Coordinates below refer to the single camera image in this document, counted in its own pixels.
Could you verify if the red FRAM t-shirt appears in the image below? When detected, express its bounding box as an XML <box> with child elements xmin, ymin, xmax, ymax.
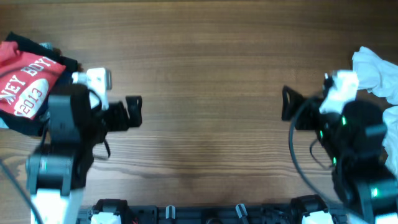
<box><xmin>1</xmin><ymin>42</ymin><xmax>66</xmax><ymax>119</ymax></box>

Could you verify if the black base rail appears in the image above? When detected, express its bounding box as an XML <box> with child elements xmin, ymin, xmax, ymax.
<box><xmin>76</xmin><ymin>200</ymin><xmax>348</xmax><ymax>224</ymax></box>

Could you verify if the white t-shirt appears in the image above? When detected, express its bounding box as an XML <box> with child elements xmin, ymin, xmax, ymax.
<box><xmin>352</xmin><ymin>47</ymin><xmax>397</xmax><ymax>175</ymax></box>

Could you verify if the black folded garment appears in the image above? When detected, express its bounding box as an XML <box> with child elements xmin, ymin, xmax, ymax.
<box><xmin>1</xmin><ymin>32</ymin><xmax>78</xmax><ymax>136</ymax></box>

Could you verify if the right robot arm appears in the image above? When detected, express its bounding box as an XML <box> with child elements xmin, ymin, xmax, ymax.
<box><xmin>282</xmin><ymin>86</ymin><xmax>397</xmax><ymax>223</ymax></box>

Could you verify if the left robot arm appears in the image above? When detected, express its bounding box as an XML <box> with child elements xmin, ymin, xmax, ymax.
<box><xmin>26</xmin><ymin>84</ymin><xmax>142</xmax><ymax>223</ymax></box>

